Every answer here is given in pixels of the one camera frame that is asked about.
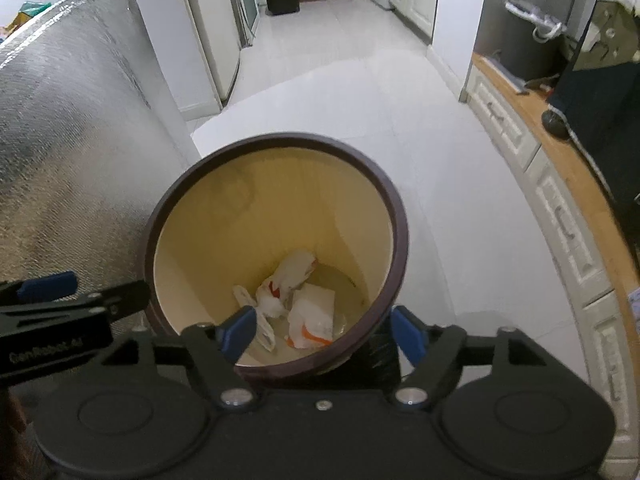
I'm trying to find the white drawer cabinet wooden top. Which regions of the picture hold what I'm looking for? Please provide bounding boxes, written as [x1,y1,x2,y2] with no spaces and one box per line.
[461,52,640,463]

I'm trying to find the black computer mouse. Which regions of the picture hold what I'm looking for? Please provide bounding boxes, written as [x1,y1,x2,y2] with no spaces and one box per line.
[542,110,569,137]

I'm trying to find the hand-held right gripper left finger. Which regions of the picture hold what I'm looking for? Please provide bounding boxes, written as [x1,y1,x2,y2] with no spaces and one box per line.
[90,305,261,411]

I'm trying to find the beige refrigerator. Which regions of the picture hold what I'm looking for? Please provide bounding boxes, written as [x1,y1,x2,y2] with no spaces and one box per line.
[181,0,244,107]

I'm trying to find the brown rimmed beige trash bin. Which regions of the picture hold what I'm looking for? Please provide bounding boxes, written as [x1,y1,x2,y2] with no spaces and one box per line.
[142,132,412,391]

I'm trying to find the dark monitor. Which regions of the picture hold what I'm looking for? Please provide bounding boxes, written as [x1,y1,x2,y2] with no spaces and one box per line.
[549,2,640,198]

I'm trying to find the crumpled white orange paper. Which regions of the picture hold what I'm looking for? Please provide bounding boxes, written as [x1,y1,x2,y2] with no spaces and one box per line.
[256,250,319,311]
[286,282,337,349]

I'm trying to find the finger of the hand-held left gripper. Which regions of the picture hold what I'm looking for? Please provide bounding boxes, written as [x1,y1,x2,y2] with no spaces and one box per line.
[75,280,151,322]
[0,271,79,307]

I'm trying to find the colourful packets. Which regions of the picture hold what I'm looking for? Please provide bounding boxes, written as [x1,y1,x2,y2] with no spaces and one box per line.
[0,0,52,37]

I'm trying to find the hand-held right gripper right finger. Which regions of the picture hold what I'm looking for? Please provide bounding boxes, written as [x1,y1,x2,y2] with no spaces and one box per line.
[391,305,557,411]

